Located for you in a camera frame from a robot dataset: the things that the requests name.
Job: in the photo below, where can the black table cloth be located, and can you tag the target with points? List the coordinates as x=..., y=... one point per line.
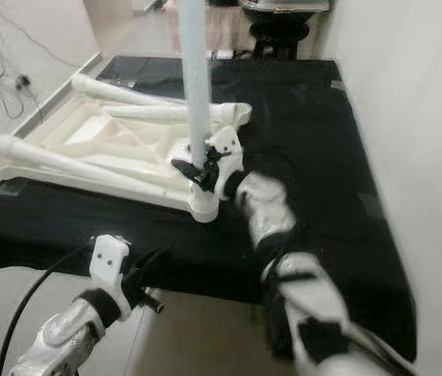
x=315, y=157

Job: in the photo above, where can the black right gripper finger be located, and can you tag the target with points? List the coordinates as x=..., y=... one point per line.
x=191, y=174

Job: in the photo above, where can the pink cloth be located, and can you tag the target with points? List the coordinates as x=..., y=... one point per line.
x=229, y=31

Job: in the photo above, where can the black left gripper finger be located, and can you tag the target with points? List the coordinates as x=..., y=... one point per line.
x=155, y=270
x=139, y=268

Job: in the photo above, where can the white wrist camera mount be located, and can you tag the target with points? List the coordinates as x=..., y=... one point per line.
x=107, y=266
x=227, y=145

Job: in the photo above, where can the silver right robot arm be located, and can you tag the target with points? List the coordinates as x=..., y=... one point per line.
x=264, y=207

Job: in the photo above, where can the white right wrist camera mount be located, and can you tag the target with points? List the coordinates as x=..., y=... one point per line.
x=227, y=145

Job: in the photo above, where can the clear tape piece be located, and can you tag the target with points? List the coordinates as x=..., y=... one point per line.
x=12, y=187
x=370, y=205
x=338, y=84

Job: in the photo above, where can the white plastic children table top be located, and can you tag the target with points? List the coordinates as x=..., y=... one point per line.
x=88, y=133

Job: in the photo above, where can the clear plastic storage box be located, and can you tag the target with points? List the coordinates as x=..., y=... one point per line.
x=284, y=4

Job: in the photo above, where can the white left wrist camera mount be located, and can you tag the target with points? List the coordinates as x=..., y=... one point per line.
x=107, y=266

